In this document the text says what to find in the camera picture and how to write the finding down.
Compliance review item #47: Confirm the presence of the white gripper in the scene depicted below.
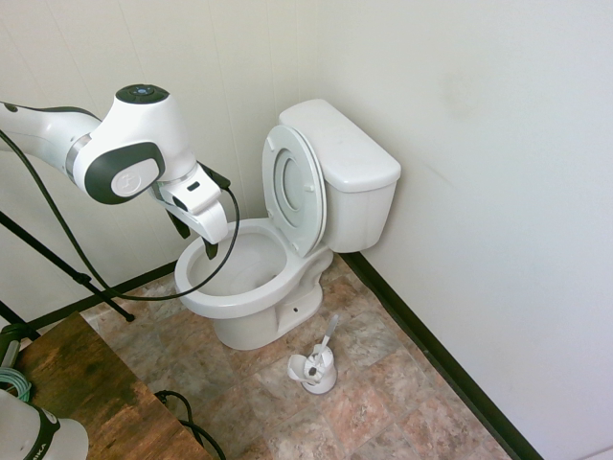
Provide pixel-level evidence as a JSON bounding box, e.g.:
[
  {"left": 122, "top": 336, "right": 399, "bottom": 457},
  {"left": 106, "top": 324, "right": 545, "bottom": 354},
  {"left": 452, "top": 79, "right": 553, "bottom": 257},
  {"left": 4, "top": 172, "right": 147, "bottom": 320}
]
[{"left": 159, "top": 167, "right": 229, "bottom": 263}]

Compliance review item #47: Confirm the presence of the white toilet brush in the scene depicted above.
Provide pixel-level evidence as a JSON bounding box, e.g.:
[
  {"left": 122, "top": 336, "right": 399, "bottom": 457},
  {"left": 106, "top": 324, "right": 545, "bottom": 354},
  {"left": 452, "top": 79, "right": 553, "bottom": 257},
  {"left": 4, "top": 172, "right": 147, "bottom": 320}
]
[{"left": 306, "top": 314, "right": 340, "bottom": 384}]

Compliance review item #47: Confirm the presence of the white toilet bowl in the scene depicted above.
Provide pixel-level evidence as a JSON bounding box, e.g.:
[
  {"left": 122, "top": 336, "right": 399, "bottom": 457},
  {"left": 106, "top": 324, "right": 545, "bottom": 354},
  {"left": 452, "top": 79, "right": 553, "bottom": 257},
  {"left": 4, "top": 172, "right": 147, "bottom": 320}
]
[{"left": 173, "top": 218, "right": 335, "bottom": 352}]

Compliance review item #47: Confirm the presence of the white toilet seat lid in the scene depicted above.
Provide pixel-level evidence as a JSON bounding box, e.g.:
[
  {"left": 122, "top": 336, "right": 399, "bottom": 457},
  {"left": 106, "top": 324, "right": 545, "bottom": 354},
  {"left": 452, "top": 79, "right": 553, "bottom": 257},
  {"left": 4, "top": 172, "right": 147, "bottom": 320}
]
[{"left": 276, "top": 125, "right": 329, "bottom": 259}]

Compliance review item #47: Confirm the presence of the white toilet tank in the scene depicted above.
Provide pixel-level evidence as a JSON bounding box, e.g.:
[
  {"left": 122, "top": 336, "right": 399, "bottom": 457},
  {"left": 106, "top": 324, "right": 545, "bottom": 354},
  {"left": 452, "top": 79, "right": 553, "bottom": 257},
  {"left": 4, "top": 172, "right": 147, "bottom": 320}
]
[{"left": 321, "top": 170, "right": 399, "bottom": 254}]

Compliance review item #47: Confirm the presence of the white toilet tank lid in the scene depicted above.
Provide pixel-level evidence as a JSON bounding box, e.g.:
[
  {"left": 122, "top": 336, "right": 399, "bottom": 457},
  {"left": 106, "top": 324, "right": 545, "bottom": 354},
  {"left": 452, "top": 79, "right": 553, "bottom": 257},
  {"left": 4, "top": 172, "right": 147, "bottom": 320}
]
[{"left": 278, "top": 99, "right": 402, "bottom": 194}]

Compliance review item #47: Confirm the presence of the white toilet brush holder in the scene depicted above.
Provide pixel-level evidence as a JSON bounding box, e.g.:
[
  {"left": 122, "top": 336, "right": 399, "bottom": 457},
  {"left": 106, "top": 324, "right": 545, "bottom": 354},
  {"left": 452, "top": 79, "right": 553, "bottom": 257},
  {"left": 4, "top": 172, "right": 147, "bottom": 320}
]
[{"left": 286, "top": 348, "right": 339, "bottom": 397}]

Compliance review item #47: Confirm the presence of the black baseboard strip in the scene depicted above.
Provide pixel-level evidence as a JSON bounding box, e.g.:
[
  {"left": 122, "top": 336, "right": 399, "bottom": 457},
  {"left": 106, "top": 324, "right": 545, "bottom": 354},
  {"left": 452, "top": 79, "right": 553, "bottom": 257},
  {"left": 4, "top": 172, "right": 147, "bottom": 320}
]
[
  {"left": 340, "top": 252, "right": 550, "bottom": 460},
  {"left": 0, "top": 261, "right": 184, "bottom": 333}
]

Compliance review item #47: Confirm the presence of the brown wooden board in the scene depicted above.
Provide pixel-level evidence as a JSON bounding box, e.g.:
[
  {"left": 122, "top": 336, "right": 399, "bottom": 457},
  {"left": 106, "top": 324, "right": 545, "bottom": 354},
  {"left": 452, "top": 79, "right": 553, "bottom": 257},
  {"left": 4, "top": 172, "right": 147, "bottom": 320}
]
[{"left": 0, "top": 310, "right": 213, "bottom": 460}]

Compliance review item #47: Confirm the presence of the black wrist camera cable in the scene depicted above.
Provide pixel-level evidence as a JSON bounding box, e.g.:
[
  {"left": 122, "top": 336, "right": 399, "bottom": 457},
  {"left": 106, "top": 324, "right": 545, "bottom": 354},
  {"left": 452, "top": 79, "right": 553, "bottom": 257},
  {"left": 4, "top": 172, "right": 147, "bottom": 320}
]
[{"left": 0, "top": 128, "right": 240, "bottom": 302}]

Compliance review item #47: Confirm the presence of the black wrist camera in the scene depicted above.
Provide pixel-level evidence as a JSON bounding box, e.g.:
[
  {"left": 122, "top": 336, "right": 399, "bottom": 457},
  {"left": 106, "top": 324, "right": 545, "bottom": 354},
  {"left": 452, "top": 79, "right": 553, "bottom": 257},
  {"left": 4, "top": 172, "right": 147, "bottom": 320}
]
[{"left": 198, "top": 162, "right": 234, "bottom": 191}]

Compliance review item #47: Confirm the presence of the white toilet seat ring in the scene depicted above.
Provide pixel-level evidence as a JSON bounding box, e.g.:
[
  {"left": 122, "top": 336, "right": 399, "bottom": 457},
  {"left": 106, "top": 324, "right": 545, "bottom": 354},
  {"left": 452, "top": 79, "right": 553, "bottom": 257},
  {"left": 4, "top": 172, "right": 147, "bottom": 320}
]
[{"left": 261, "top": 123, "right": 327, "bottom": 259}]

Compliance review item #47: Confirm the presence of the black camera tripod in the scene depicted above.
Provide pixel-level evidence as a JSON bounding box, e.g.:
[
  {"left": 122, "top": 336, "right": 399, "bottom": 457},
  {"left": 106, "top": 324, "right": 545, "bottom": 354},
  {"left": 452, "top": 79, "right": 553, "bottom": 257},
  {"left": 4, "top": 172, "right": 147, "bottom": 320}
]
[{"left": 0, "top": 210, "right": 136, "bottom": 342}]

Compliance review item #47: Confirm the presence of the thick black cable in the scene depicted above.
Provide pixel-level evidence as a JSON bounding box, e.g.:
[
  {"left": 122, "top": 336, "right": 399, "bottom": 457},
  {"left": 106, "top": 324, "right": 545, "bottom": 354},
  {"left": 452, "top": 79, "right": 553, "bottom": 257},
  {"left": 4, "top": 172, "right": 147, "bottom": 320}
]
[{"left": 153, "top": 389, "right": 227, "bottom": 460}]

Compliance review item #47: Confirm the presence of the green coiled cable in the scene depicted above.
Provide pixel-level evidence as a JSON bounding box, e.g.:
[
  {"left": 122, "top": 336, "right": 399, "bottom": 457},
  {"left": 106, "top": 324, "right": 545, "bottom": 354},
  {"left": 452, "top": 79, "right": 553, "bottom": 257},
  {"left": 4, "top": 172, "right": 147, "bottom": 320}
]
[{"left": 0, "top": 367, "right": 34, "bottom": 408}]

